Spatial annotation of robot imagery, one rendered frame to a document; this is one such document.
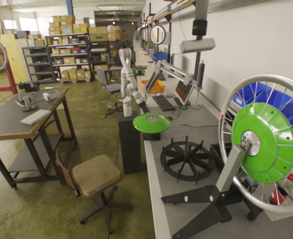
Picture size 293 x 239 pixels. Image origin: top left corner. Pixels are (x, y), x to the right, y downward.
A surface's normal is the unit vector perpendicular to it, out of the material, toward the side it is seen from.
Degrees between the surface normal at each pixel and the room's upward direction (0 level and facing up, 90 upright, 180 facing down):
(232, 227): 0
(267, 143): 84
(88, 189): 0
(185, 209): 0
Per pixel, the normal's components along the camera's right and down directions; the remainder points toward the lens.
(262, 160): -0.94, 0.20
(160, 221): 0.00, -0.87
